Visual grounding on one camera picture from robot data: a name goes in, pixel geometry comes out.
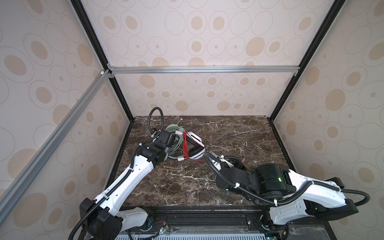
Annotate mint green headphones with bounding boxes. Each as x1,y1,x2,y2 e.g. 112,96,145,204
166,119,185,153

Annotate black white headphones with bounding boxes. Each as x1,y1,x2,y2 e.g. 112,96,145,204
168,132,205,162

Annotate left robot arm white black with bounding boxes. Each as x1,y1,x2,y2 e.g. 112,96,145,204
68,128,184,240

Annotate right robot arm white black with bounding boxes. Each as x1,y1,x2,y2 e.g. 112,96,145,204
204,152,371,227

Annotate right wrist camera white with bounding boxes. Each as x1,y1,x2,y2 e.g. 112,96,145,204
208,152,244,170

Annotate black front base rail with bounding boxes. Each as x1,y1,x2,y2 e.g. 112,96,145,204
110,206,336,240

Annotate silver aluminium rail back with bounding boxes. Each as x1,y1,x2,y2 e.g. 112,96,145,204
110,65,300,75

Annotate silver aluminium rail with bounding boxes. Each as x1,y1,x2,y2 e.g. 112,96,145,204
110,65,300,75
1,69,111,225

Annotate silver aluminium rail left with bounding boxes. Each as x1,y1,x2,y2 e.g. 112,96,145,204
1,69,111,225

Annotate black corner frame post left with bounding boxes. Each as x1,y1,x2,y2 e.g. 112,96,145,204
70,0,135,122

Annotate black corner frame post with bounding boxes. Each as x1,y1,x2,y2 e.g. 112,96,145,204
268,0,346,123
70,0,135,122

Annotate black corner frame post right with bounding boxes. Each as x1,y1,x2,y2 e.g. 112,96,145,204
268,0,346,123

